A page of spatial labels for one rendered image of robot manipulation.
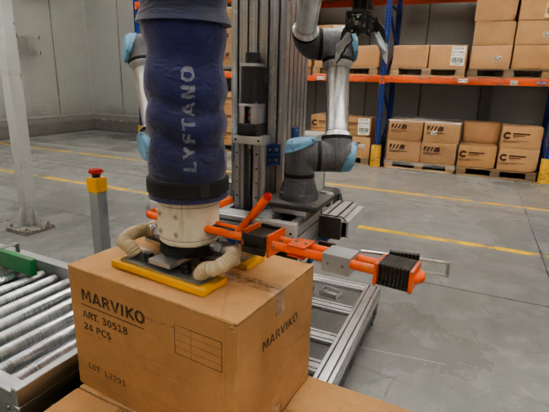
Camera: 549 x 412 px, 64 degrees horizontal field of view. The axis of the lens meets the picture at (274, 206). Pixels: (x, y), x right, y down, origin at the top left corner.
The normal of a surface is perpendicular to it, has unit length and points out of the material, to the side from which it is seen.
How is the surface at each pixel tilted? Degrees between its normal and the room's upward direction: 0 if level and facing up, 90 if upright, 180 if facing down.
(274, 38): 90
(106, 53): 90
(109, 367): 90
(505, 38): 91
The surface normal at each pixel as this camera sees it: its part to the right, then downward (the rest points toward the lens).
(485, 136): -0.37, 0.28
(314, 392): 0.03, -0.96
